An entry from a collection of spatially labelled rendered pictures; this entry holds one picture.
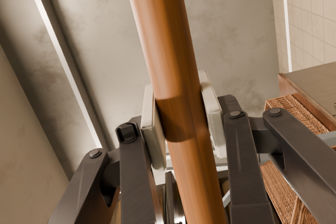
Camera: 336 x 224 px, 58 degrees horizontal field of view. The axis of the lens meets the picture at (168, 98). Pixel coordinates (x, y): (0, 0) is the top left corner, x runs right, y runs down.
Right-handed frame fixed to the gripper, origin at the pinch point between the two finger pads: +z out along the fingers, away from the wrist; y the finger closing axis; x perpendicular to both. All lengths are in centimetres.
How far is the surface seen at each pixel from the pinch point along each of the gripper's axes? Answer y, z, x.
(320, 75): 77, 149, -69
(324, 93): 69, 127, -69
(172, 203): -23, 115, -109
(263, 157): 23, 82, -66
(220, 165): 17, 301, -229
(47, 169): -199, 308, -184
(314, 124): 55, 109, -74
